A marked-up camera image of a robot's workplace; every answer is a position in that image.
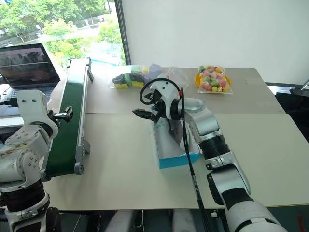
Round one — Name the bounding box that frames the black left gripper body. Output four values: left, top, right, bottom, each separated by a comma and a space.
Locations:
47, 110, 61, 128

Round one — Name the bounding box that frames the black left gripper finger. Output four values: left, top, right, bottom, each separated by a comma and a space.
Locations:
57, 113, 74, 124
53, 106, 73, 117

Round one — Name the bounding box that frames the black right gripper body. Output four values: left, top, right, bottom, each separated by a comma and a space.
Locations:
144, 89, 171, 121

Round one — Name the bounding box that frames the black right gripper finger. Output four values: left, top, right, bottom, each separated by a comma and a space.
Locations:
151, 109, 162, 125
132, 109, 155, 121

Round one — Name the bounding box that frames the blue and white shoebox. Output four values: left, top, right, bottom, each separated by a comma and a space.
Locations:
151, 105, 201, 170

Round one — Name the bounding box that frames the green conveyor belt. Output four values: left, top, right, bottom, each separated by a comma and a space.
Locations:
44, 56, 95, 182

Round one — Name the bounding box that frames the clear bag with purple items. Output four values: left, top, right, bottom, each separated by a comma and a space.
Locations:
142, 63, 189, 89

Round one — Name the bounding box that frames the bag of yellow black sponges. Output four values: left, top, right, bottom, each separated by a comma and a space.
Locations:
107, 65, 148, 90

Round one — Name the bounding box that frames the open laptop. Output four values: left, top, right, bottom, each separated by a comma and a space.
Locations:
0, 43, 61, 108

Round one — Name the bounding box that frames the bag of colourful candies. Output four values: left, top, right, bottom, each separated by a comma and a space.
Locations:
194, 64, 234, 95

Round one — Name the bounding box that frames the grey rounded shape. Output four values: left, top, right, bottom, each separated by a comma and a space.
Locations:
171, 209, 196, 232
111, 209, 136, 232

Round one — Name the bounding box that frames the black side furniture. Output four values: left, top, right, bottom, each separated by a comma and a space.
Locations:
265, 78, 309, 145

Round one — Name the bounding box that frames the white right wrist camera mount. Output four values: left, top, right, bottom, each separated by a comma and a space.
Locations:
149, 80, 182, 108

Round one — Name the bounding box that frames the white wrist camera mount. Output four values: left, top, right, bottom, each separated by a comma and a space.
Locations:
149, 80, 182, 108
16, 89, 49, 127

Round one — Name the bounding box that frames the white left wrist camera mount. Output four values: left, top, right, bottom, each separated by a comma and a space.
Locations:
16, 89, 49, 127

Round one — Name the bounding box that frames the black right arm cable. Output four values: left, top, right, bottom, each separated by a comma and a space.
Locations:
140, 77, 214, 232

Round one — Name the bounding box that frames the black window frame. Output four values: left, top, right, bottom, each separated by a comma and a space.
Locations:
114, 0, 132, 66

